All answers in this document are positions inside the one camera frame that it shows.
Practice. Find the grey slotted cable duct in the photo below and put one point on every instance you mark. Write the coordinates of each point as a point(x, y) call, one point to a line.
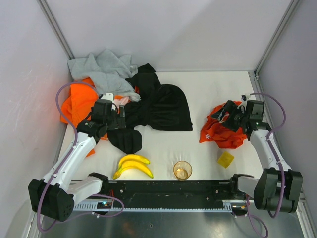
point(188, 206)

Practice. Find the right aluminium frame post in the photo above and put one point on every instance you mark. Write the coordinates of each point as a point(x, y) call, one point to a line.
point(284, 22)

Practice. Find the left aluminium frame post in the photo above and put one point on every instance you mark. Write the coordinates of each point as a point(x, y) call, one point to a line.
point(51, 19)

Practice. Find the lower yellow banana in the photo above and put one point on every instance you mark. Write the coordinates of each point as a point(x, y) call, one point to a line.
point(133, 168)

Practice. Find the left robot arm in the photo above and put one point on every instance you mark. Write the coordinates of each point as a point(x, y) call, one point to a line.
point(54, 196)

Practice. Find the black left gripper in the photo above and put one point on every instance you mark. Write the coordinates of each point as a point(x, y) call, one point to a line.
point(121, 117)

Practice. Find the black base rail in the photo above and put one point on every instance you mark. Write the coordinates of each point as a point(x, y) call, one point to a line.
point(149, 192)

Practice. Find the yellow banana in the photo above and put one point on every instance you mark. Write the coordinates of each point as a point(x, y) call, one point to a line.
point(134, 157)
point(133, 168)

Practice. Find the black zip jacket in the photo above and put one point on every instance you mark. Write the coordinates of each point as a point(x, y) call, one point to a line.
point(163, 107)

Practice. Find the right aluminium frame rail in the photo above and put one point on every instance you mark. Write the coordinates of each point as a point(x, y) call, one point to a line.
point(275, 129)

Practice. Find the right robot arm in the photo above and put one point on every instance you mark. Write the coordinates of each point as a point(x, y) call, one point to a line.
point(279, 187)

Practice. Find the orange cloth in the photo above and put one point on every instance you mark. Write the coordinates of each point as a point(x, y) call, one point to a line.
point(80, 101)

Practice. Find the upper yellow banana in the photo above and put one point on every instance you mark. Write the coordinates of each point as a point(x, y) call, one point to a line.
point(134, 157)

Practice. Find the orange shorts white drawstring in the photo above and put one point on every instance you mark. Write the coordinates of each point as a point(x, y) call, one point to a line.
point(214, 131)

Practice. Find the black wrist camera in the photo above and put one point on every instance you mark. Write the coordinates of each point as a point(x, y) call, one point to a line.
point(101, 110)
point(255, 110)

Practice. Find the grey cloth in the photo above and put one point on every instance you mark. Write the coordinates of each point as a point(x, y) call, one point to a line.
point(108, 73)

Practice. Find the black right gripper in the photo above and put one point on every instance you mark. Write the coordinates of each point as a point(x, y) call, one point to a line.
point(229, 115)

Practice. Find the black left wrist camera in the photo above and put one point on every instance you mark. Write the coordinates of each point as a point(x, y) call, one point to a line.
point(101, 110)

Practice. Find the yellow cube block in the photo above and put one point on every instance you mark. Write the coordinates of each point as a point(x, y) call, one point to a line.
point(225, 159)

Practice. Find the amber plastic cup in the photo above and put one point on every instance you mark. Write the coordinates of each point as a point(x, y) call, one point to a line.
point(182, 170)

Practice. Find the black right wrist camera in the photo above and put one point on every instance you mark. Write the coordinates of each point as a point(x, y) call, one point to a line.
point(255, 110)

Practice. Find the aluminium frame post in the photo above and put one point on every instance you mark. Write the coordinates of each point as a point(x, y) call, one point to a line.
point(51, 19)
point(284, 22)

